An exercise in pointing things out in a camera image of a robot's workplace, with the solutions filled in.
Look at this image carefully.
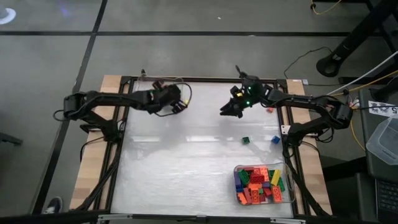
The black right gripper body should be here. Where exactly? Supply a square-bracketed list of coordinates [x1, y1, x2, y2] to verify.
[230, 79, 267, 110]

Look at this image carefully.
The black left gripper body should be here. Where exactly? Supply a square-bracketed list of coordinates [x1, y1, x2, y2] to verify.
[148, 84, 182, 114]

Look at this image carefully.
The clear plastic bin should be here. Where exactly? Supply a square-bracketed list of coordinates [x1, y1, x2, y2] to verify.
[135, 76, 191, 118]
[233, 163, 295, 206]

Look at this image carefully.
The wooden table board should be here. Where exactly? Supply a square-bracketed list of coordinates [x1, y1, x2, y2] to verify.
[70, 74, 124, 211]
[285, 79, 333, 215]

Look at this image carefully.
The power strip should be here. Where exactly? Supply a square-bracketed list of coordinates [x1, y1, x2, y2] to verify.
[345, 96, 361, 111]

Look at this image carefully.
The silver mounting bar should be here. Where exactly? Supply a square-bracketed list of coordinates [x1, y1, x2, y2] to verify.
[98, 213, 307, 224]

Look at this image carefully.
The black stand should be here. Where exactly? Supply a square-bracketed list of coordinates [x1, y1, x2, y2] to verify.
[315, 0, 398, 78]
[369, 77, 398, 102]

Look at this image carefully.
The dark side cart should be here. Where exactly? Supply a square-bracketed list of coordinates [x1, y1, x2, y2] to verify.
[359, 88, 398, 224]

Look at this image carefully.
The white paper label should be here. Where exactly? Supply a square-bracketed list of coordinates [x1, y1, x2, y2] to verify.
[368, 100, 398, 118]

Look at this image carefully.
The clear plastic container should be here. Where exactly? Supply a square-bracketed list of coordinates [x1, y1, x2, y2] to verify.
[366, 116, 398, 166]

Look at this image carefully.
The person's shoe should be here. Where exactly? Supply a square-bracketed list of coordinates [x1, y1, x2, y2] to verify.
[42, 196, 63, 215]

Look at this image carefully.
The black chair leg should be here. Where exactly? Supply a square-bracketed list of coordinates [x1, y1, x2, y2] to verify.
[0, 132, 23, 146]

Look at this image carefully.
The white round base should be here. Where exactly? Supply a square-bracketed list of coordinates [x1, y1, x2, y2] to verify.
[0, 7, 17, 26]

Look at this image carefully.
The black keyboard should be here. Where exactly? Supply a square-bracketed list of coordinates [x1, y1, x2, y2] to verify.
[374, 179, 398, 223]

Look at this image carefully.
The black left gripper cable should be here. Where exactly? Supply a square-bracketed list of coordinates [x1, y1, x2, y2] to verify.
[154, 81, 193, 118]

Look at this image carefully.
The black cable bundle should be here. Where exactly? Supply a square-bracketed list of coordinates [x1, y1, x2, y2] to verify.
[310, 124, 335, 144]

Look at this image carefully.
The yellow cable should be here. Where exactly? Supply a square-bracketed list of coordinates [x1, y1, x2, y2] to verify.
[329, 70, 398, 152]
[310, 0, 343, 16]

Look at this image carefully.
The white cable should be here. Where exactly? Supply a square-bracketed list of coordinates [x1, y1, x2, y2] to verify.
[326, 49, 398, 96]

